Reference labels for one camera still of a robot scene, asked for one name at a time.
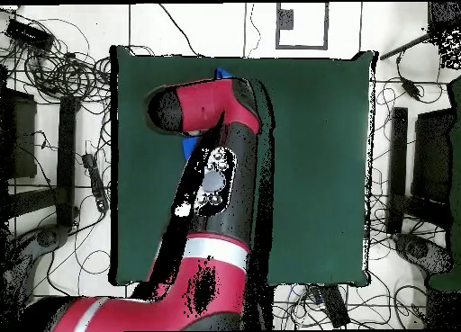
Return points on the blue laundry item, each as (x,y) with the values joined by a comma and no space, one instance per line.
(189,146)

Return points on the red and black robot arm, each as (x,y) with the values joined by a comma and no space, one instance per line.
(201,101)

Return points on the dark green table cloth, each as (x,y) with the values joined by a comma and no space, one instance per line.
(317,166)
(455,166)

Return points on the black power strip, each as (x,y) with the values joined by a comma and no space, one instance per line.
(96,184)

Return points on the black stand bar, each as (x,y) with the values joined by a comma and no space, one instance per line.
(66,159)
(398,159)

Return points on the black rectangular device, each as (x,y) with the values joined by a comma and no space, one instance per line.
(335,306)

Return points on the grey stand foot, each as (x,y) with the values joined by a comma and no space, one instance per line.
(417,249)
(50,236)

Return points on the black box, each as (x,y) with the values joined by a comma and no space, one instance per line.
(432,155)
(21,137)

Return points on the black rod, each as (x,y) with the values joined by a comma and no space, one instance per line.
(403,47)

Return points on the black power brick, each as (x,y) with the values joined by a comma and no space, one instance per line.
(28,35)

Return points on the grey floor frame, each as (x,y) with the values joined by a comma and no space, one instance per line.
(278,26)

